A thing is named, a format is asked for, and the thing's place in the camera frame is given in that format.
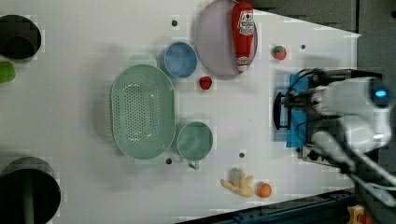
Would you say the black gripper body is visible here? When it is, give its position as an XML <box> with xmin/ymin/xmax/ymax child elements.
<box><xmin>288</xmin><ymin>88</ymin><xmax>319</xmax><ymax>113</ymax></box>

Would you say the black silver toaster oven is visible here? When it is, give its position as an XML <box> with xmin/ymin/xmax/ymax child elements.
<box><xmin>273</xmin><ymin>68</ymin><xmax>383</xmax><ymax>160</ymax></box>

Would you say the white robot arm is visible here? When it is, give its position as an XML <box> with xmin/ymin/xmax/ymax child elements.
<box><xmin>283</xmin><ymin>77</ymin><xmax>395</xmax><ymax>207</ymax></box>

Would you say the red green strawberry toy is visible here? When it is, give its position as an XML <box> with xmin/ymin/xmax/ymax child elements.
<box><xmin>272</xmin><ymin>46</ymin><xmax>287</xmax><ymax>61</ymax></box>

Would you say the orange ball toy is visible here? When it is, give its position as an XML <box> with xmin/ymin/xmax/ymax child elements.
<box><xmin>256</xmin><ymin>183</ymin><xmax>272</xmax><ymax>198</ymax></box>

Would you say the small red tomato toy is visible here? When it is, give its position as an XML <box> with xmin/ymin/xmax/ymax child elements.
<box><xmin>199</xmin><ymin>77</ymin><xmax>212</xmax><ymax>90</ymax></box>

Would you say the yellow plush chicken toy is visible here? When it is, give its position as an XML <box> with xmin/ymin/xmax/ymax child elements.
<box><xmin>220</xmin><ymin>168</ymin><xmax>254</xmax><ymax>198</ymax></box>

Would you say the red ketchup bottle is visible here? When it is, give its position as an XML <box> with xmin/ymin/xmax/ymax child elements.
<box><xmin>232</xmin><ymin>1</ymin><xmax>255</xmax><ymax>72</ymax></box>

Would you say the lilac round plate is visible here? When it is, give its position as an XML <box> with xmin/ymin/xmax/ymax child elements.
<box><xmin>195</xmin><ymin>0</ymin><xmax>258</xmax><ymax>76</ymax></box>

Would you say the green measuring cup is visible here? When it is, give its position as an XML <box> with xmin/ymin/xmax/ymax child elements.
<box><xmin>176</xmin><ymin>121</ymin><xmax>214</xmax><ymax>170</ymax></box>

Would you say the yellow red toy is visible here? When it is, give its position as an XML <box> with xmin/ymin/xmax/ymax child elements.
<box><xmin>347</xmin><ymin>204</ymin><xmax>373</xmax><ymax>224</ymax></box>

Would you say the blue bowl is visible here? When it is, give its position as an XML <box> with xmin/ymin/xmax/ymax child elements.
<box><xmin>160</xmin><ymin>41</ymin><xmax>197</xmax><ymax>78</ymax></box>

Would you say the green oval colander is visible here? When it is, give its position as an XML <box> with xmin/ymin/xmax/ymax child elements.
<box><xmin>110</xmin><ymin>55</ymin><xmax>176</xmax><ymax>167</ymax></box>

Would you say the black round base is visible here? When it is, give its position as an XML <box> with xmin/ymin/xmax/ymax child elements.
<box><xmin>0</xmin><ymin>157</ymin><xmax>61</xmax><ymax>224</ymax></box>

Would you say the green clip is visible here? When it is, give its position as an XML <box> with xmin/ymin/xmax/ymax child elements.
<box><xmin>0</xmin><ymin>62</ymin><xmax>16</xmax><ymax>83</ymax></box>

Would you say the blue metal frame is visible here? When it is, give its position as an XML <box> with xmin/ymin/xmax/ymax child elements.
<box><xmin>177</xmin><ymin>190</ymin><xmax>357</xmax><ymax>224</ymax></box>

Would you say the black cylindrical camera mount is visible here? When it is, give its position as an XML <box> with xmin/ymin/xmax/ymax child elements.
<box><xmin>0</xmin><ymin>15</ymin><xmax>42</xmax><ymax>61</ymax></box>

